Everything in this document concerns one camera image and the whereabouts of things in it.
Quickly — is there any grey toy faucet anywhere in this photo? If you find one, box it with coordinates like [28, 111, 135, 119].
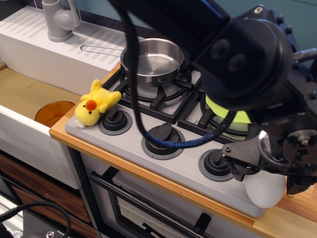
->
[42, 0, 80, 42]

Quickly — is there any wooden drawer cabinet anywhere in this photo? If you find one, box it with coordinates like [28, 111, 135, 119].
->
[0, 151, 99, 238]

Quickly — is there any yellow stuffed duck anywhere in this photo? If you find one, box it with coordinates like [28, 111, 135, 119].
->
[74, 79, 122, 128]

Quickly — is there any black right stove knob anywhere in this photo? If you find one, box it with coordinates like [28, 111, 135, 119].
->
[199, 149, 233, 182]

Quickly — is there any stainless steel pot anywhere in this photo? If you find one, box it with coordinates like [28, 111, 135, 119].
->
[80, 38, 185, 87]

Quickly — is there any black middle stove knob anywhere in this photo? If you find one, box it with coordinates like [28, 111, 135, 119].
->
[141, 123, 185, 160]

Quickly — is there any black left stove knob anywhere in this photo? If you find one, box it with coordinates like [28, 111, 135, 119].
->
[98, 107, 132, 136]

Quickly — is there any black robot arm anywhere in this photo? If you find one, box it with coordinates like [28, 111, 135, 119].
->
[111, 0, 317, 195]

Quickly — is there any blue braided robot cable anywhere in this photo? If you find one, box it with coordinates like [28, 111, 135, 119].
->
[116, 0, 236, 149]

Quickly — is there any white toy sink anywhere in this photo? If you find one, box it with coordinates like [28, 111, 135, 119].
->
[0, 5, 149, 190]

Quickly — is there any black left burner grate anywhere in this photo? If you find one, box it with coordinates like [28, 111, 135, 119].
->
[103, 62, 201, 124]

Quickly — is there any toy oven door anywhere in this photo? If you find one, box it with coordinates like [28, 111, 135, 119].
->
[81, 154, 258, 238]

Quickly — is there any black burner grate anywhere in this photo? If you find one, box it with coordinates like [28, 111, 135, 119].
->
[103, 62, 201, 124]
[177, 90, 258, 144]

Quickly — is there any green plate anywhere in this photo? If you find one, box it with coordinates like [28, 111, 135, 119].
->
[205, 93, 252, 132]

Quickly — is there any orange plastic cup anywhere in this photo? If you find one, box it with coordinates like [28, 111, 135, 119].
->
[35, 101, 75, 127]

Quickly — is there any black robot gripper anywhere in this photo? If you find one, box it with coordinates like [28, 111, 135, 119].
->
[222, 104, 317, 195]

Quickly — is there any white egg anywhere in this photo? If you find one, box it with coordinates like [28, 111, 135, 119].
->
[245, 171, 286, 209]

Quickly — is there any black cable lower left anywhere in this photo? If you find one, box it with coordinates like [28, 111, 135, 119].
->
[0, 200, 72, 238]

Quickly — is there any black stove knob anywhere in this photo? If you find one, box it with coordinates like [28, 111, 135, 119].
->
[98, 107, 132, 136]
[141, 123, 185, 160]
[199, 149, 233, 182]

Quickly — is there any black right burner grate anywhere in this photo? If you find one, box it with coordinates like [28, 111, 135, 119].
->
[177, 90, 258, 144]

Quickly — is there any black oven door handle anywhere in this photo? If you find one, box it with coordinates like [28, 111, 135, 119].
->
[89, 172, 211, 238]

